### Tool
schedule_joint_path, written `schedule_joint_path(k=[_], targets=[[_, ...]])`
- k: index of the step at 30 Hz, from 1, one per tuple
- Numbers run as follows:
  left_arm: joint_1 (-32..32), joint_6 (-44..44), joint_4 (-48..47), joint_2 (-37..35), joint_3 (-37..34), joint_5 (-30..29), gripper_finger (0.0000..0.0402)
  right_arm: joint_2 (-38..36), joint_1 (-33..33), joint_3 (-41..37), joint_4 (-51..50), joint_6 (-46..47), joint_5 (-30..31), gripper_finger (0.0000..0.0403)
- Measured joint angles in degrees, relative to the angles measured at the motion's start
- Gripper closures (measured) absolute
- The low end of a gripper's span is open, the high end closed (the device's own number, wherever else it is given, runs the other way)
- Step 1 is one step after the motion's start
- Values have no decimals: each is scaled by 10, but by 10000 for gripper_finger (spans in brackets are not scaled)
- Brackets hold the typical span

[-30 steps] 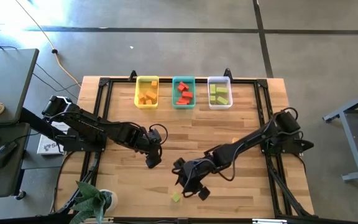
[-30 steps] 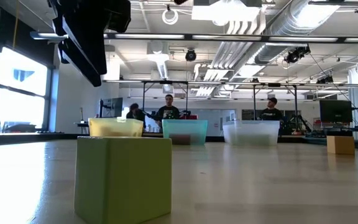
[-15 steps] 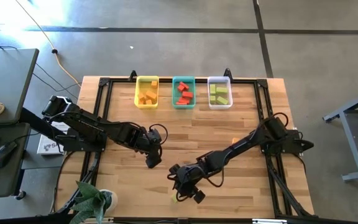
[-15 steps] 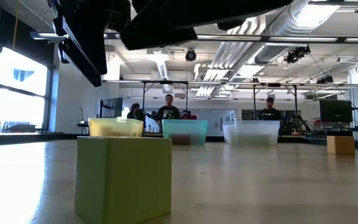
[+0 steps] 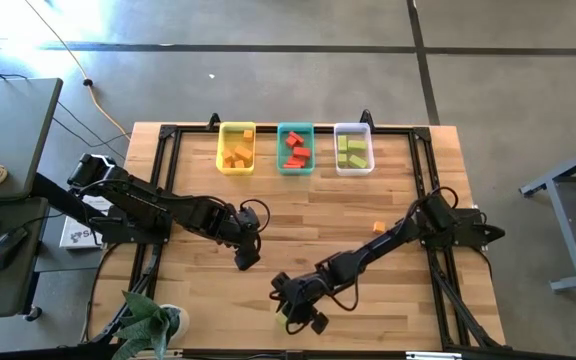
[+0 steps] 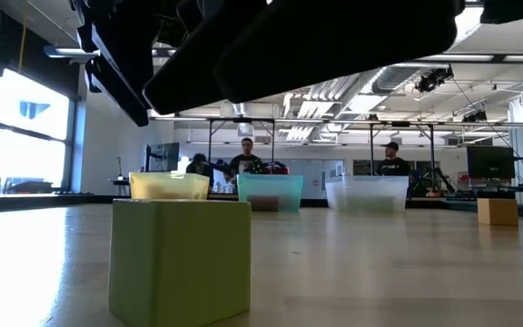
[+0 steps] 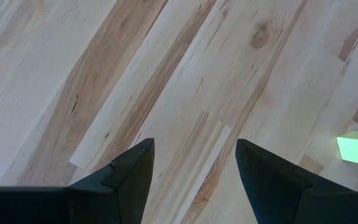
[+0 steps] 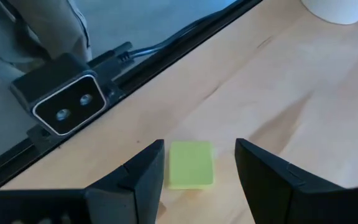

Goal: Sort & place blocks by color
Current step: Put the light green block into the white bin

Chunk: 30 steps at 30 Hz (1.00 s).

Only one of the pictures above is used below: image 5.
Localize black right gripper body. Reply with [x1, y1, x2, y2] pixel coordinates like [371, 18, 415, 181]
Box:
[269, 271, 328, 335]

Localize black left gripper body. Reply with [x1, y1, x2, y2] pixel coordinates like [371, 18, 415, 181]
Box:
[216, 203, 262, 251]

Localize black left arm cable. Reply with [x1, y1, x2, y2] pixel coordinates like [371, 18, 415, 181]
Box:
[240, 198, 271, 234]

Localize green leafy plant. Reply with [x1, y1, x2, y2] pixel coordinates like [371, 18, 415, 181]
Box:
[110, 290, 182, 360]

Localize white plant pot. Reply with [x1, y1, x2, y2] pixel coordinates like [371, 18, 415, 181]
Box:
[160, 304, 190, 341]

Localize black desk support bar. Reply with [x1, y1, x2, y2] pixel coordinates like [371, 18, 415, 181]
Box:
[30, 172, 114, 231]

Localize yellow plastic bin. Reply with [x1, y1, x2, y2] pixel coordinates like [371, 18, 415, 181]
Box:
[215, 121, 258, 177]

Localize white printed box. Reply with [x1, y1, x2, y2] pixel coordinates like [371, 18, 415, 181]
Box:
[59, 194, 114, 250]

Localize silver label plate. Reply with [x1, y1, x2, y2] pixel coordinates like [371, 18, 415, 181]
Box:
[405, 351, 464, 360]

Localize black aluminium frame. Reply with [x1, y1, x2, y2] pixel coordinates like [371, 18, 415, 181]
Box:
[82, 108, 507, 360]

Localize yellow cable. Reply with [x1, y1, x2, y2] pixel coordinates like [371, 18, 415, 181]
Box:
[22, 0, 130, 139]

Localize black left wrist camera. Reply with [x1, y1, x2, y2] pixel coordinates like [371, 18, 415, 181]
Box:
[234, 248, 262, 272]

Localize black computer mouse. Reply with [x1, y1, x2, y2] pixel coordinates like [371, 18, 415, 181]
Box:
[0, 227, 29, 271]

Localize clear plastic bin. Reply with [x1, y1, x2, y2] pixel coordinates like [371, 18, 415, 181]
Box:
[333, 122, 375, 178]

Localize teal plastic bin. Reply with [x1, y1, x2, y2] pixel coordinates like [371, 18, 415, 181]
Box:
[275, 122, 316, 177]

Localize black floor cable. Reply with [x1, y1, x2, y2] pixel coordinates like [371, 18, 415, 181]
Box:
[51, 99, 132, 161]

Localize light grey desk top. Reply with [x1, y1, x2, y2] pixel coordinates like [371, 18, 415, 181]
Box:
[0, 77, 64, 202]

